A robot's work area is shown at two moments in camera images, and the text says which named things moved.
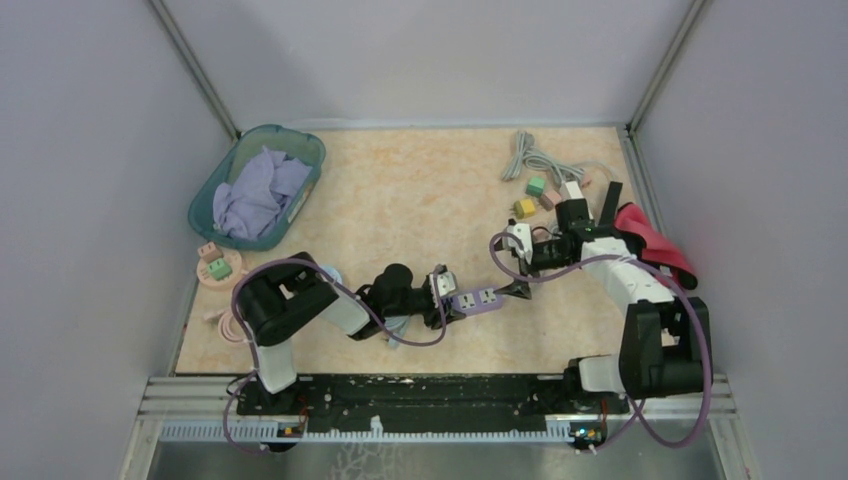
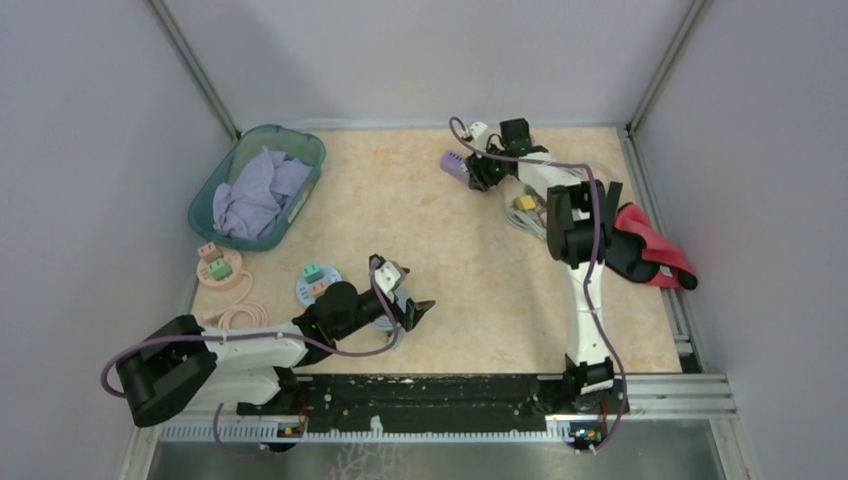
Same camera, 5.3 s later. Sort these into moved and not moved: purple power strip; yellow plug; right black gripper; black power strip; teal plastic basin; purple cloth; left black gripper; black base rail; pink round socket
Moved: purple power strip; right black gripper; left black gripper
Not moved: yellow plug; purple cloth; teal plastic basin; black base rail; black power strip; pink round socket
